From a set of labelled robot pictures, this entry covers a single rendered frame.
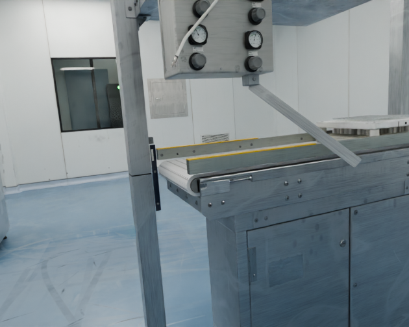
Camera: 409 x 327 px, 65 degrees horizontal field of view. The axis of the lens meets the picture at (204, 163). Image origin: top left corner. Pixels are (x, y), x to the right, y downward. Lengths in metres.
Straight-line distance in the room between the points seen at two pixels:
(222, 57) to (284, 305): 0.69
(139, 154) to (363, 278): 0.79
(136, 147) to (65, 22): 4.99
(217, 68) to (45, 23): 5.27
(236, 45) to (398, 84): 0.97
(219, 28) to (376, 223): 0.77
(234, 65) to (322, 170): 0.37
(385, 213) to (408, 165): 0.17
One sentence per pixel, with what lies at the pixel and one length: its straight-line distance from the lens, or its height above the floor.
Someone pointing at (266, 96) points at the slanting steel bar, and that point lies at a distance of 0.76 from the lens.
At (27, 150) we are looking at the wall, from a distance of 5.75.
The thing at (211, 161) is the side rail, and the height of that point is 0.93.
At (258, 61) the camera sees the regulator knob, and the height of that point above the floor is 1.14.
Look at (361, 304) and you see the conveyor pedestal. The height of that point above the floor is 0.41.
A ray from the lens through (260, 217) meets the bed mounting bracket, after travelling 0.85.
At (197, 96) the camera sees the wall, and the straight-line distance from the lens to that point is 6.01.
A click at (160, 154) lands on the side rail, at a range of 0.95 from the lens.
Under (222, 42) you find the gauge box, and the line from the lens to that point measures 0.69.
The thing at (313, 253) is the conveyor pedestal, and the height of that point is 0.62.
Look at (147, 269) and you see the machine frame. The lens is 1.05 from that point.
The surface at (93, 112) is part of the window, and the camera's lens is 5.67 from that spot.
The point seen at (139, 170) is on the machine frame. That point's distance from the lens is 0.96.
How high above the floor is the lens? 1.05
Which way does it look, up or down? 9 degrees down
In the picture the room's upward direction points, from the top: 4 degrees counter-clockwise
